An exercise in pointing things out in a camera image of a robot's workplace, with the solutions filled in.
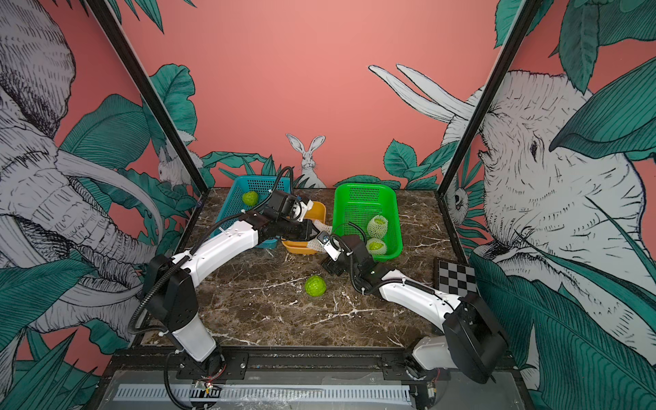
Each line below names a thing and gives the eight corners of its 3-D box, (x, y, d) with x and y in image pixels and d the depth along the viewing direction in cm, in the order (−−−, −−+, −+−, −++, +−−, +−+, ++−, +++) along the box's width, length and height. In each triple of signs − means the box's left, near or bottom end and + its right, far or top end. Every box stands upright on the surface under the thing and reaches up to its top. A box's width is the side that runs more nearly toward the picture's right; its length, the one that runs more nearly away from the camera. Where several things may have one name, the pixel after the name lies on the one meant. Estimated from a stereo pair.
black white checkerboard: (433, 290, 92) (436, 287, 89) (433, 260, 100) (436, 256, 97) (473, 300, 90) (478, 296, 87) (470, 268, 98) (474, 264, 95)
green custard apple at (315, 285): (306, 297, 90) (304, 290, 85) (307, 283, 93) (306, 275, 88) (326, 297, 90) (326, 290, 85) (326, 283, 93) (326, 275, 89)
